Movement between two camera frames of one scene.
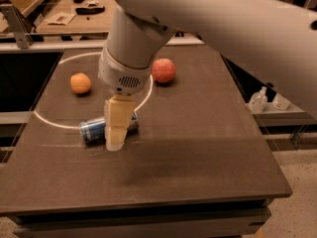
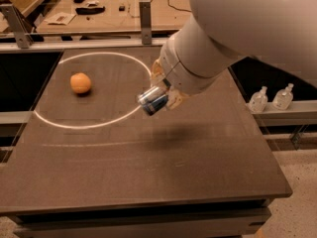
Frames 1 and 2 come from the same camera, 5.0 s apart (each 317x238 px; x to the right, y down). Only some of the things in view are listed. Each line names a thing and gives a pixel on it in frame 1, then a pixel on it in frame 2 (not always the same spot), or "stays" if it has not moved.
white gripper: [123, 75] -> [173, 68]
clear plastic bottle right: [280, 103] stays
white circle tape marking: [57, 64] stays
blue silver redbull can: [93, 131] -> [153, 100]
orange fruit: [80, 82] stays
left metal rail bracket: [22, 31] stays
